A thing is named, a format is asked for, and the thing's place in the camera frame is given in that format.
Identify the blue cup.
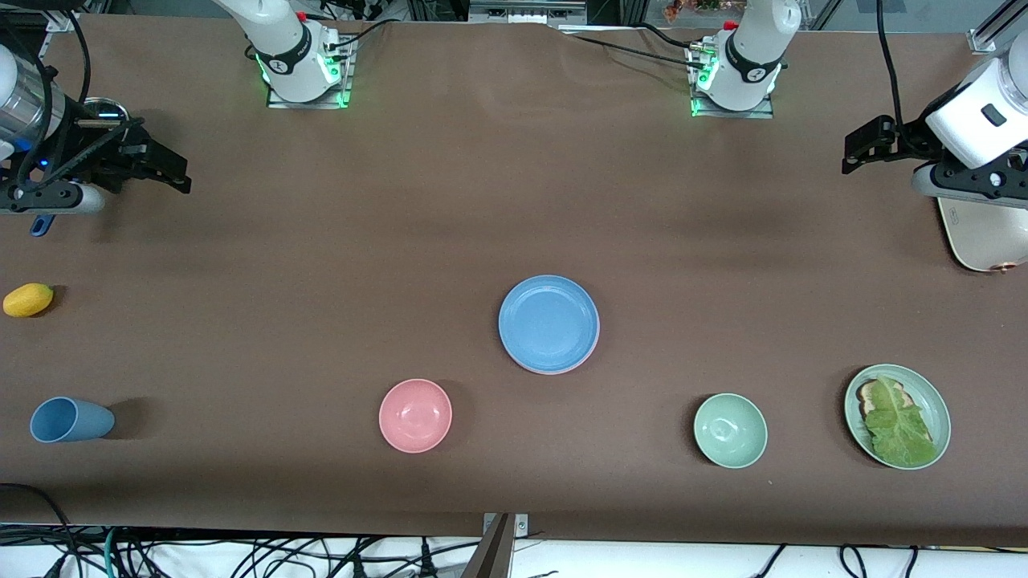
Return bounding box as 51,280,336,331
30,397,116,444

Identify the green lettuce leaf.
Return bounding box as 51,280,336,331
863,375,936,466

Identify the black floor cable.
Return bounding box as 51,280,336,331
0,482,78,578

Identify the red orange decoration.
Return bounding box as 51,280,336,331
664,0,752,22

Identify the black base cable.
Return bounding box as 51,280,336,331
321,16,404,62
562,26,712,75

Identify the grey electronics box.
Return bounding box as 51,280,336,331
468,0,589,26

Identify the blue plate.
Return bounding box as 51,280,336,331
498,275,601,375

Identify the green plate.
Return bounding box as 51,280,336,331
844,364,952,470

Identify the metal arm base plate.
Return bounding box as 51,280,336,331
689,40,776,120
267,36,355,110

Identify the brown wooden beam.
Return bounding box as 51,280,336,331
461,514,516,578

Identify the steel pot with blue handle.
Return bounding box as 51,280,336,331
31,96,131,238

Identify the bread slice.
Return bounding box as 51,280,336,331
856,380,908,418

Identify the small green bowl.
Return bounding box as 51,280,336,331
694,393,769,469

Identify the pink plate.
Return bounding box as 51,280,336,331
501,321,602,377

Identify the aluminium frame profile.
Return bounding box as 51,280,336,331
967,0,1028,55

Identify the yellow lemon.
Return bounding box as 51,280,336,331
2,283,55,318

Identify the beige cutting board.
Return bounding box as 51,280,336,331
937,197,1028,274

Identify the small pink bowl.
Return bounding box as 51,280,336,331
379,379,453,454

